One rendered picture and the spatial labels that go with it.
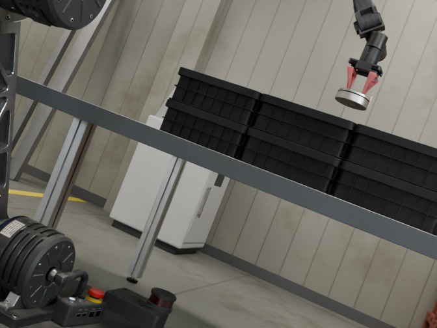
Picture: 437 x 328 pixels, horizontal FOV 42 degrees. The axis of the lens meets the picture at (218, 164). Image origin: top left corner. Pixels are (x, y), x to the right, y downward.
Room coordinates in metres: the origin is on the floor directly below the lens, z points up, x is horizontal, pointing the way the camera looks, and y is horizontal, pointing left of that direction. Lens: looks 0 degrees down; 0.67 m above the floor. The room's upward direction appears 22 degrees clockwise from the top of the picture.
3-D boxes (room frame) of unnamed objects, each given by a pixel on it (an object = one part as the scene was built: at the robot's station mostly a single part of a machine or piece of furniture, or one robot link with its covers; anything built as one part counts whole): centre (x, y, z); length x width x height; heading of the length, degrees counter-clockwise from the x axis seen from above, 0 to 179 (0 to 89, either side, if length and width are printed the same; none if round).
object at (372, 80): (1.79, -0.33, 1.09); 0.07 x 0.07 x 0.09; 64
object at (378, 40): (1.81, -0.32, 1.22); 0.07 x 0.06 x 0.07; 159
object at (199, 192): (4.32, 0.22, 0.62); 0.63 x 0.53 x 1.23; 72
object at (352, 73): (1.80, -0.31, 1.09); 0.07 x 0.07 x 0.09; 64
